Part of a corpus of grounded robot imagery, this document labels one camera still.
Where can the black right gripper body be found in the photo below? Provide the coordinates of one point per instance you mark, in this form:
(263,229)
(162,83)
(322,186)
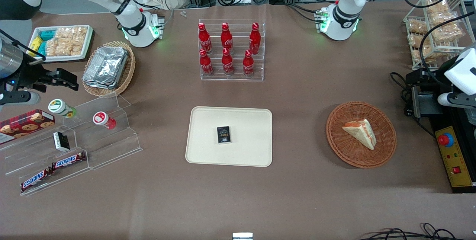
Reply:
(30,76)

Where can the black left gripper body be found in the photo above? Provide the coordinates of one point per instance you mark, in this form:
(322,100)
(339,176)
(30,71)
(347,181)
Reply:
(436,78)

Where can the triangular sandwich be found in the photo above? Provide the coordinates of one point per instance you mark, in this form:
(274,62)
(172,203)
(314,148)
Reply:
(362,134)

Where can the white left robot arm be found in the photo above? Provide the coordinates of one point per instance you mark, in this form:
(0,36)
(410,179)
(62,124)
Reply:
(346,13)

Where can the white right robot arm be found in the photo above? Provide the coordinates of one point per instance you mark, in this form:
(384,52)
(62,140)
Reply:
(130,16)

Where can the white rectangular snack tray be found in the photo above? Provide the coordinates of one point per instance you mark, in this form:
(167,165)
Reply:
(61,58)

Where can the light oval wicker basket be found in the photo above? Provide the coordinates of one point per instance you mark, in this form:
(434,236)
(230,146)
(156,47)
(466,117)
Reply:
(128,73)

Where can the brown round wicker basket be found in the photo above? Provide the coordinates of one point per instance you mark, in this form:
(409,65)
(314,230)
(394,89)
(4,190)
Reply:
(383,150)

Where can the cream plastic tray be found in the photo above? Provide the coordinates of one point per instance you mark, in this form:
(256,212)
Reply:
(208,139)

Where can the clear bag of pastries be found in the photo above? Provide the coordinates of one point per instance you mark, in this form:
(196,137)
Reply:
(444,19)
(416,26)
(437,6)
(427,53)
(450,32)

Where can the green lid drink bottle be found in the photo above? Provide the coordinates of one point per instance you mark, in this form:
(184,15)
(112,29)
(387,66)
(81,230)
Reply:
(59,107)

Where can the grey electronics box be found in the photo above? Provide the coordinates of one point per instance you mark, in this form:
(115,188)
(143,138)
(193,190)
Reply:
(427,102)

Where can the clear bag of crackers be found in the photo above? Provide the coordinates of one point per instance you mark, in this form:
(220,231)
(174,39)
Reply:
(57,44)
(79,41)

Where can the yellow snack pack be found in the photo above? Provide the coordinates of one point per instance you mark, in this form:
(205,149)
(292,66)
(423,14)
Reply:
(35,44)

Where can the aluminium foil container stack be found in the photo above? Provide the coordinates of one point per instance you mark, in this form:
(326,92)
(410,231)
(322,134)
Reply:
(106,67)

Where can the teal snack pack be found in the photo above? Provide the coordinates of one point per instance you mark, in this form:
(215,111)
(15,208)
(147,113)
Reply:
(47,34)

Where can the red plaid cookie box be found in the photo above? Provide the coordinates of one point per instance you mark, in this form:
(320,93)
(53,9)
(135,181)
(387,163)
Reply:
(26,124)

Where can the red lid drink bottle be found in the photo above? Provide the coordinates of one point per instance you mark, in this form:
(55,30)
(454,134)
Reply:
(102,119)

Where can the small black white box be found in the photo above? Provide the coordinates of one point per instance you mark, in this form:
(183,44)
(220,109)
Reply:
(61,141)

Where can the Snickers chocolate bar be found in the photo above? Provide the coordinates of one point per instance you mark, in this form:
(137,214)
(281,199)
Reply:
(36,179)
(68,160)

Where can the clear acrylic step display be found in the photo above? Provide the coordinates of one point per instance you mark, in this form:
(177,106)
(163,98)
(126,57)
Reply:
(111,149)

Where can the yellow emergency stop control box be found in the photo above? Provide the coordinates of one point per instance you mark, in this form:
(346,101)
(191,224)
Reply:
(455,158)

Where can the red cola bottle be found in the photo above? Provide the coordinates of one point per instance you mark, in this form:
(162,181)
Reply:
(204,39)
(226,38)
(248,63)
(254,39)
(205,63)
(227,63)

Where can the small black card box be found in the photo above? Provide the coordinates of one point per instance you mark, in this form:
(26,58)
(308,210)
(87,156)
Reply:
(224,135)

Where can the clear acrylic bottle rack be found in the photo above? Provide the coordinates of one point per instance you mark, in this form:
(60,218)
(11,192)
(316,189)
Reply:
(238,77)

